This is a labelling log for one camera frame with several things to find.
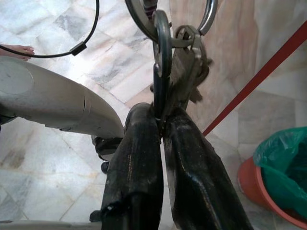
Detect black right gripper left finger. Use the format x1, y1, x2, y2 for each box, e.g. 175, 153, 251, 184
100, 102, 165, 230

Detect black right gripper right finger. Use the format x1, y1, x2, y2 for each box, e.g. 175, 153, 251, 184
162, 106, 255, 230

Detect key bunch with pink charm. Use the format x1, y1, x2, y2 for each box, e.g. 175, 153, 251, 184
124, 0, 219, 126

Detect red plastic bucket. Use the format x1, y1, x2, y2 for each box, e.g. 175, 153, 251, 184
237, 156, 307, 230

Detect green plastic bag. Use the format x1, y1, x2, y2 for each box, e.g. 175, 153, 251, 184
253, 126, 307, 217

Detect person's bare foot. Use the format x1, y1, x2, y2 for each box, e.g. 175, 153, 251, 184
0, 44, 35, 61

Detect red strap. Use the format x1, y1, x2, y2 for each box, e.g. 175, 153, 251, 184
202, 21, 307, 138

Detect black floor cable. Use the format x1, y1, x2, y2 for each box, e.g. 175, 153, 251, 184
0, 0, 101, 59

